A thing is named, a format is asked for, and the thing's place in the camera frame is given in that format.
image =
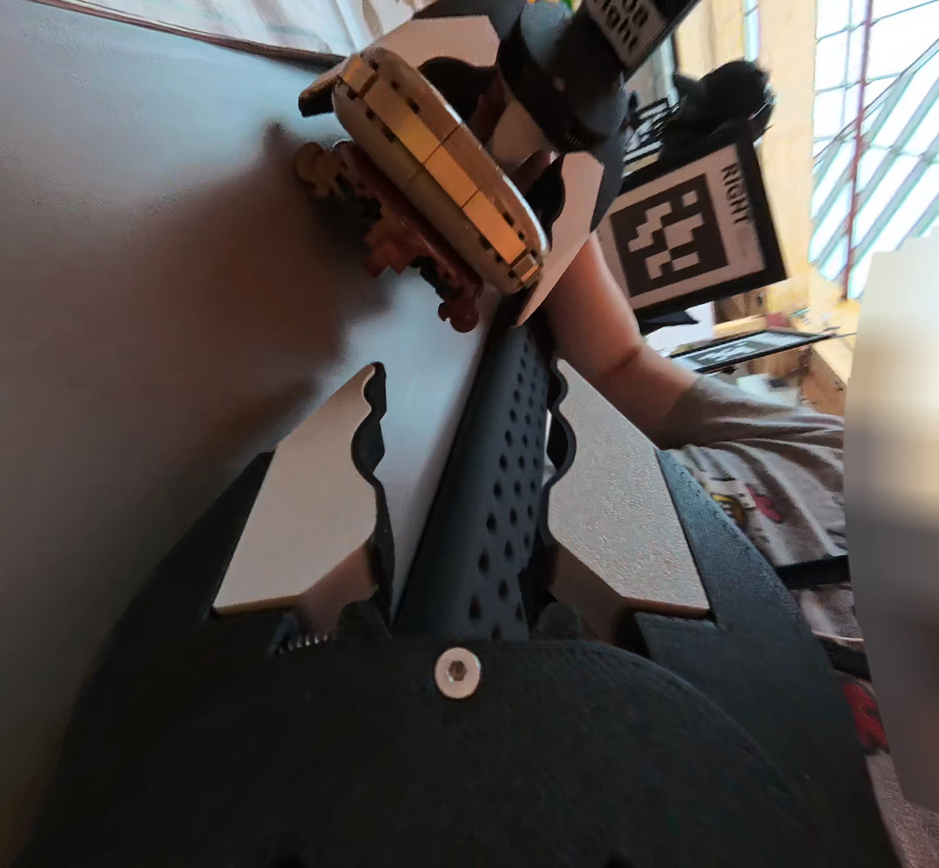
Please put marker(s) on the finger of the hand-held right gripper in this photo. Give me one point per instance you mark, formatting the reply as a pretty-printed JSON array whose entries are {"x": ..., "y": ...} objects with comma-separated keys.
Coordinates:
[
  {"x": 576, "y": 200},
  {"x": 455, "y": 43}
]

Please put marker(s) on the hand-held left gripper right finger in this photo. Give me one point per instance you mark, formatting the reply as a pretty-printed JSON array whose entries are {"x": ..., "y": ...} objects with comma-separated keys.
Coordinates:
[{"x": 623, "y": 516}]

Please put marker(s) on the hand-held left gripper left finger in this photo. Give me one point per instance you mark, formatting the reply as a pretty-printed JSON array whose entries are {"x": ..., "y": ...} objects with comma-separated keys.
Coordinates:
[{"x": 308, "y": 516}]

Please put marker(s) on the tan round brick pot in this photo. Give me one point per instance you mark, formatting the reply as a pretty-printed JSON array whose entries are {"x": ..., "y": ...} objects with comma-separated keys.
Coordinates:
[{"x": 440, "y": 164}]

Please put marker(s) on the person's right forearm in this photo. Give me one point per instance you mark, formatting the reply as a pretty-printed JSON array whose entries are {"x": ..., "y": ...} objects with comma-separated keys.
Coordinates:
[{"x": 609, "y": 325}]

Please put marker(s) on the grey desk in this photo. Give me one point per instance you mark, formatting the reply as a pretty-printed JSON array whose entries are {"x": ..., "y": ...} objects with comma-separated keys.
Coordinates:
[{"x": 110, "y": 149}]

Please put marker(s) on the black framed marker sign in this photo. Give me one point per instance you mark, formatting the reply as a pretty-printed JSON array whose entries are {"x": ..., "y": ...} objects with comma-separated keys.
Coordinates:
[{"x": 697, "y": 237}]

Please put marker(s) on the person's grey printed shirt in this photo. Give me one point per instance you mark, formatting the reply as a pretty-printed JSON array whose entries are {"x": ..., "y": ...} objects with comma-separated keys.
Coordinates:
[{"x": 770, "y": 486}]

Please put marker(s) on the flat black framed sign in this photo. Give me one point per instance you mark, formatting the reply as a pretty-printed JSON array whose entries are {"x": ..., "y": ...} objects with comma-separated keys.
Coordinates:
[{"x": 748, "y": 351}]

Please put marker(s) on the glass skylight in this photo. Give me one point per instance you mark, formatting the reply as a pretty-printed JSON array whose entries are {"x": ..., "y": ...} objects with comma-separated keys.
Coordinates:
[{"x": 895, "y": 76}]

